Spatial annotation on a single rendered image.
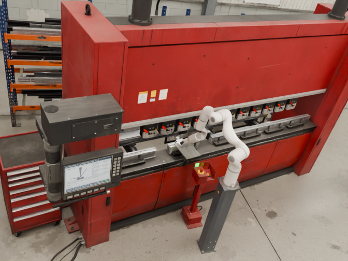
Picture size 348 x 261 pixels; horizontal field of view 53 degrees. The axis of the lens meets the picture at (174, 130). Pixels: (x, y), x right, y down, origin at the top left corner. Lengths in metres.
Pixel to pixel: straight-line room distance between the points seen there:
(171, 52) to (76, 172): 1.28
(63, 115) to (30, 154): 1.27
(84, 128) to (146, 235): 2.05
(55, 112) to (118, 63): 0.61
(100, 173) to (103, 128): 0.40
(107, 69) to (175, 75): 0.80
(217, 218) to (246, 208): 1.12
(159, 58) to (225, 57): 0.73
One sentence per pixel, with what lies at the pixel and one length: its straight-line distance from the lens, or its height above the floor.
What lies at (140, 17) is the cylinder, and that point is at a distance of 2.90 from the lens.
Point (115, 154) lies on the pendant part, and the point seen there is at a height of 1.59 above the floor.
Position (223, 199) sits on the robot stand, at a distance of 3.50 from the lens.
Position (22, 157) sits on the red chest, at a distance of 3.54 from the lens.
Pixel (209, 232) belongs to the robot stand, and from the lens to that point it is 3.89.
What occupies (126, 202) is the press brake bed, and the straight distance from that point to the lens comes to 3.85.
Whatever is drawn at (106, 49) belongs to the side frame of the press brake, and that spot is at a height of 2.24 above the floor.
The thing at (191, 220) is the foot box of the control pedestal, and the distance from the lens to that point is 4.29.
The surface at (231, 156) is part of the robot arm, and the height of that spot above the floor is 1.39.
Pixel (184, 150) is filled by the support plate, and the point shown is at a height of 1.00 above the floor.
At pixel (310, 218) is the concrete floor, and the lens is 5.08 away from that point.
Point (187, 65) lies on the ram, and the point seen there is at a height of 1.94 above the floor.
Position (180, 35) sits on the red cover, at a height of 2.24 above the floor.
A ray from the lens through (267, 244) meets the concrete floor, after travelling 4.50.
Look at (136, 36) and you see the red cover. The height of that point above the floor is 2.24.
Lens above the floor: 3.28
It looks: 35 degrees down
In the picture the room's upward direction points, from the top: 12 degrees clockwise
